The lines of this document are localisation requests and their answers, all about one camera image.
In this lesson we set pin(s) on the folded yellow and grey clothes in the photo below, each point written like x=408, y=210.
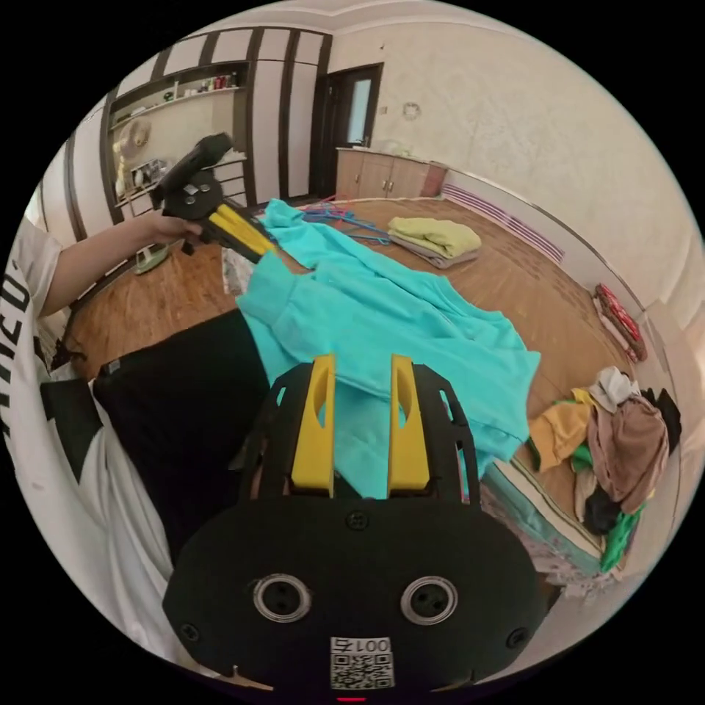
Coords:
x=435, y=237

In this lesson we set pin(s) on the person's left hand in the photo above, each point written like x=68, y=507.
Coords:
x=165, y=228

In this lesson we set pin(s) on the pile of clothes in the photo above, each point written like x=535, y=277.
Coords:
x=622, y=440

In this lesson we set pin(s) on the person's body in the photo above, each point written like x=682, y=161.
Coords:
x=82, y=495

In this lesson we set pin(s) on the dark door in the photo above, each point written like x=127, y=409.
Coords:
x=341, y=132

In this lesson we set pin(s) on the blue clothes hanger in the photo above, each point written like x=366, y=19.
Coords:
x=355, y=225

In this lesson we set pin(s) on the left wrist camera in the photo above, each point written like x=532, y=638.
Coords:
x=198, y=157

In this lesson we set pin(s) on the low wooden cupboard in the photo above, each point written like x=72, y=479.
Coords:
x=380, y=176

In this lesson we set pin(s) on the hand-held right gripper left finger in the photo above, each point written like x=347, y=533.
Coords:
x=313, y=435

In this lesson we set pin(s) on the red patterned cushion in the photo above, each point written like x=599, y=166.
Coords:
x=621, y=322

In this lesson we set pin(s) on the white and brown wall cupboard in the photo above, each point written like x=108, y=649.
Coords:
x=270, y=121

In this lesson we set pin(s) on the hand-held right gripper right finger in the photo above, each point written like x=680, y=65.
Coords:
x=408, y=440

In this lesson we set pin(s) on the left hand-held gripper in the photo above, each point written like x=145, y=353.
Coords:
x=184, y=202

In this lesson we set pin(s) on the pink clothes hanger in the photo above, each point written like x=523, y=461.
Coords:
x=326, y=206

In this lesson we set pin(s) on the person's left forearm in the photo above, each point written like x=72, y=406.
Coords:
x=93, y=267

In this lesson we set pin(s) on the blue long sleeve shirt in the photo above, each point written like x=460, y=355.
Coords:
x=385, y=308

